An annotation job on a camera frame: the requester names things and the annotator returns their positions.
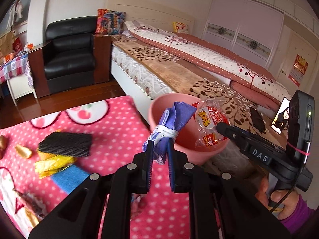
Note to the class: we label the blue cloth piece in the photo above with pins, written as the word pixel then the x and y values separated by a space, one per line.
pixel 72 176

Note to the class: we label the pink polka-dot blanket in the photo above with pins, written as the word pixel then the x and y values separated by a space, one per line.
pixel 112 134

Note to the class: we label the black flat device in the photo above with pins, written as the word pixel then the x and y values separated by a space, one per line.
pixel 258 119

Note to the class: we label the brown leaf-print blanket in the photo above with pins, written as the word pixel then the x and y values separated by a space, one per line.
pixel 174 72

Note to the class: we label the yellow crumpled wrapper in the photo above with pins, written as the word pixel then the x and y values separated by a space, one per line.
pixel 49 165

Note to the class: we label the colourful printed pillow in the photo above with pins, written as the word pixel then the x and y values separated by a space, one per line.
pixel 109 21

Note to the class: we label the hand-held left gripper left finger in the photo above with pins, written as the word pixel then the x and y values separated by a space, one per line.
pixel 149 165

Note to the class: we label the coat rack with clothes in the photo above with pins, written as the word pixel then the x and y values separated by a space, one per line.
pixel 16 11

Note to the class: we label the smartphone on stand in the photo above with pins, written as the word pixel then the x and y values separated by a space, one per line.
pixel 281 117

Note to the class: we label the purple face mask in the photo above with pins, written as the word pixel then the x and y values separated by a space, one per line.
pixel 179 114

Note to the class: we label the pink plastic bucket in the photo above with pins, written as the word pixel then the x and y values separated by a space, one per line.
pixel 189 139

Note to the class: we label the clear plastic wrapper red label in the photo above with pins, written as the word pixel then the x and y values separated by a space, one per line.
pixel 206 119

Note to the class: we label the white floral quilt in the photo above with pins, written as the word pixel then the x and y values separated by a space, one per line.
pixel 199 52

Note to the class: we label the brown crumpled wrapper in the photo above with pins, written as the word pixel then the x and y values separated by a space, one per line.
pixel 32 201

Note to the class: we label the black leather armchair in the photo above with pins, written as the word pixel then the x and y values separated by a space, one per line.
pixel 69 52

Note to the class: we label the table with checkered cloth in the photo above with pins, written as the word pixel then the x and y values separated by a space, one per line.
pixel 12 67

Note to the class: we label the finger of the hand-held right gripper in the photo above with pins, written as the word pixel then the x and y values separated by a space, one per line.
pixel 231 133

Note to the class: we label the red box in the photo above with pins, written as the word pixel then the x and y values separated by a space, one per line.
pixel 18 44

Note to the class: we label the dark wooden side cabinet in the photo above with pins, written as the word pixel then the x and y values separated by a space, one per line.
pixel 37 69
pixel 102 57

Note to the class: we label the yellow floral pillow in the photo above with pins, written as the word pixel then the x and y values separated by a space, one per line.
pixel 181 27

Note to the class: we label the person's right forearm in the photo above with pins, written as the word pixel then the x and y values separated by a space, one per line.
pixel 300 216

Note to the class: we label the black knitted roll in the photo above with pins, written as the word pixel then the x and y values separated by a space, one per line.
pixel 64 144

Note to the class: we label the white small cabinet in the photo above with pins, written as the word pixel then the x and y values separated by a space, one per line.
pixel 21 89

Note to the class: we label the red wall calendar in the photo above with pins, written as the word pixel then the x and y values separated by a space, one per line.
pixel 299 69

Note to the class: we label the person's right hand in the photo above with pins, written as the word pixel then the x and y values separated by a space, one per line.
pixel 286 201

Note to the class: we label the white bed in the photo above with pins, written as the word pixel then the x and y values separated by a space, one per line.
pixel 139 69

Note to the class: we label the cardboard box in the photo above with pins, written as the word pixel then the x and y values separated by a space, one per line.
pixel 6 44

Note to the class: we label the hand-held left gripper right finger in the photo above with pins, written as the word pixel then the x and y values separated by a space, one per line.
pixel 171 165

